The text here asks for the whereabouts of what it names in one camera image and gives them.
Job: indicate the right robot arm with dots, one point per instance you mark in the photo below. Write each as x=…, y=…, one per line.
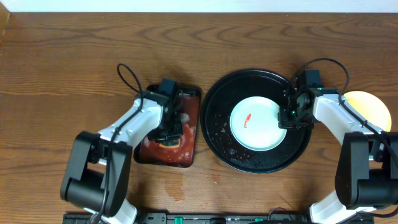
x=366, y=175

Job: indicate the yellow plate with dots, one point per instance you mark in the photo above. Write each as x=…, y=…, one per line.
x=371, y=108

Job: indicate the pale green plate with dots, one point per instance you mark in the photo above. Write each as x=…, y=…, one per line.
x=254, y=124

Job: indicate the black round tray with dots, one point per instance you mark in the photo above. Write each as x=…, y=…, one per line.
x=215, y=116

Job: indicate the green yellow sponge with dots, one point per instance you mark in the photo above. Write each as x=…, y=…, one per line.
x=170, y=144

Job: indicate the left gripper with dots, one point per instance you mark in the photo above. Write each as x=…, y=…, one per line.
x=166, y=135

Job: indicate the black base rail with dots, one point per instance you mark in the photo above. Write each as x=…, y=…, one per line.
x=277, y=216

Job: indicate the black rectangular sponge tray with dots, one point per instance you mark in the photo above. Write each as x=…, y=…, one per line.
x=149, y=152

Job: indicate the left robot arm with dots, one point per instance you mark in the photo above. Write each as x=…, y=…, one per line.
x=98, y=168

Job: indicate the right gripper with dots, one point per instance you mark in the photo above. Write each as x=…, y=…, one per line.
x=283, y=122

